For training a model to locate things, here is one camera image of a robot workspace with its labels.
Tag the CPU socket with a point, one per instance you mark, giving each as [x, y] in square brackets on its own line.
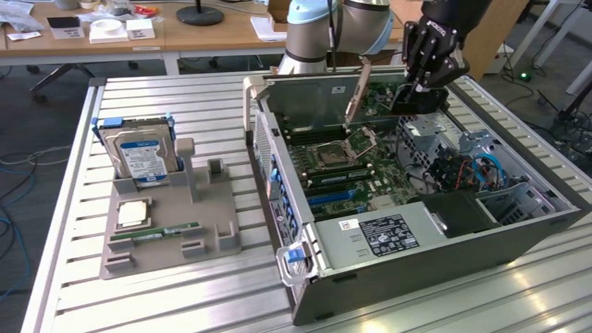
[334, 156]

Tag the grey power supply unit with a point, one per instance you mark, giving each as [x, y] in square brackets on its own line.
[337, 243]

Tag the white box with black top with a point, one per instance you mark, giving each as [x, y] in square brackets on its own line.
[64, 27]

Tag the green Nvidia graphics card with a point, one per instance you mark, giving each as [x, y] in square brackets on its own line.
[378, 100]

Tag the silver CPU chip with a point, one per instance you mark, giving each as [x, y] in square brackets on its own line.
[130, 215]

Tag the white switch box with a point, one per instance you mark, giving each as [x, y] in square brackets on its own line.
[502, 59]

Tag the blue case latch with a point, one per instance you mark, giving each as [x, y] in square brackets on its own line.
[293, 260]

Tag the white tape roll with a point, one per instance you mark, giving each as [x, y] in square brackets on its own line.
[105, 27]

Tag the blue expansion slot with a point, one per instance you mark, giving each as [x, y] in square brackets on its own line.
[330, 198]

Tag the white labelled box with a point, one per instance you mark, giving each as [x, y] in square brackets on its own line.
[138, 29]

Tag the white desk frame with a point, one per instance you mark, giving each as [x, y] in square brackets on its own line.
[577, 81]

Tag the wooden desk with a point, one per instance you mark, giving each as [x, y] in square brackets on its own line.
[45, 48]
[230, 38]

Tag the black tripod stand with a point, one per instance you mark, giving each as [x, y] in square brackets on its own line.
[573, 111]

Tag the long black expansion slot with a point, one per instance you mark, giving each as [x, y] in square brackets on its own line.
[325, 189]

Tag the grey cup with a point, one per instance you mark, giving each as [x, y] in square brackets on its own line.
[66, 4]

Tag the black desk leg with casters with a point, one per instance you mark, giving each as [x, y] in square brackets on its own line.
[54, 78]

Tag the perforated metal drive cage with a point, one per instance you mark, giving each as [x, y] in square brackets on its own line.
[425, 138]

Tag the red packet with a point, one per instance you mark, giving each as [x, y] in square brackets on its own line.
[142, 11]

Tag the grey metal disk bay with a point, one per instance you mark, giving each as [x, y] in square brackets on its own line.
[517, 204]

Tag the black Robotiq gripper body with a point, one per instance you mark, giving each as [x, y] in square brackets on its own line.
[457, 17]

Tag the grey parts rack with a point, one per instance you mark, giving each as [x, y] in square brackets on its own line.
[157, 267]

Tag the flat white box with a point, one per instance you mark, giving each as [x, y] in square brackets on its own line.
[108, 39]

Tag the white paper stack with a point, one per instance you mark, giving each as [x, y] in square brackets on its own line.
[268, 31]

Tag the RAM stick with white label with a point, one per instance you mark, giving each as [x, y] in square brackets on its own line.
[337, 178]

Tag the black open PC case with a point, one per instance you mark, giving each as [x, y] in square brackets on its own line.
[416, 277]

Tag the black RAM slot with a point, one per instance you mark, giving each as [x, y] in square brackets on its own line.
[318, 141]
[314, 128]
[317, 137]
[316, 133]

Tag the hard disk with blue carrier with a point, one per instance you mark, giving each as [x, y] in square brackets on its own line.
[138, 156]

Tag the clear plastic bag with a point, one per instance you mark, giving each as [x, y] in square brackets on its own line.
[16, 15]

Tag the green motherboard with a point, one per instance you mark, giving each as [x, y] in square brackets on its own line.
[384, 180]

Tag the black device with green light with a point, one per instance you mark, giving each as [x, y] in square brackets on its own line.
[524, 75]

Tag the white card with red print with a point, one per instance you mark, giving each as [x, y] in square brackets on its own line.
[22, 35]

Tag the black round lamp base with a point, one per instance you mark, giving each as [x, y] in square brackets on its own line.
[200, 16]

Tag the clear bag with dark contents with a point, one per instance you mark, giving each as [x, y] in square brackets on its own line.
[114, 8]

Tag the beige tape roll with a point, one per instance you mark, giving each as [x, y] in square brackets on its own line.
[88, 4]

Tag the metal socket cover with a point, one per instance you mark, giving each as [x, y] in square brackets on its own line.
[366, 144]

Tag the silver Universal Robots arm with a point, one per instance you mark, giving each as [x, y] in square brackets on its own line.
[309, 45]

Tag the green RAM stick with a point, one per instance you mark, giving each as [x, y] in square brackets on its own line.
[152, 233]

